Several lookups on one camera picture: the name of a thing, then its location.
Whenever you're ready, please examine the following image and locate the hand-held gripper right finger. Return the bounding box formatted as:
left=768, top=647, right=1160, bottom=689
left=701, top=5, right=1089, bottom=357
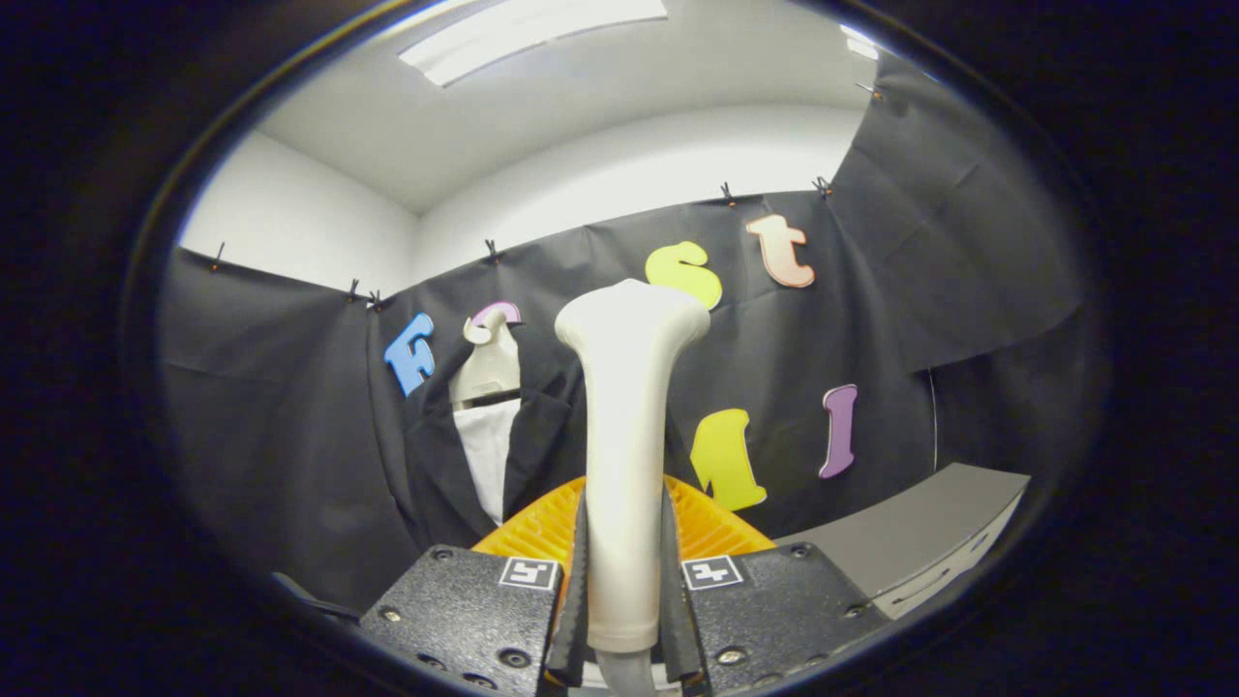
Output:
left=661, top=474, right=891, bottom=697

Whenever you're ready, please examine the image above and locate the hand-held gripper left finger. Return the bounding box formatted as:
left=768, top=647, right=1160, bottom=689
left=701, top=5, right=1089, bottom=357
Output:
left=358, top=476, right=591, bottom=697

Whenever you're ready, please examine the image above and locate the white garment steamer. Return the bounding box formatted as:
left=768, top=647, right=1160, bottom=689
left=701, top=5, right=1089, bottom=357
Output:
left=554, top=279, right=712, bottom=697

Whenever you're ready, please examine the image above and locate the black suit jacket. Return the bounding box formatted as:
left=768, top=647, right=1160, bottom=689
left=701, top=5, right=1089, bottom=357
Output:
left=387, top=382, right=587, bottom=553

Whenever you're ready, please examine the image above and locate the white clothes hanger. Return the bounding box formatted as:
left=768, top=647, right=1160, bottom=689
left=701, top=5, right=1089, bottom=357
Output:
left=448, top=310, right=524, bottom=408

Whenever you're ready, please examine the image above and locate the grey cabinet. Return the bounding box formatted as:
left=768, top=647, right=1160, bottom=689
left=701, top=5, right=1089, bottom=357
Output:
left=774, top=462, right=1032, bottom=621

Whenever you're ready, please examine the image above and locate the black backdrop cloth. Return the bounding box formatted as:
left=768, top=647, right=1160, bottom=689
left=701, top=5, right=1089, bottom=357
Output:
left=155, top=53, right=1095, bottom=616

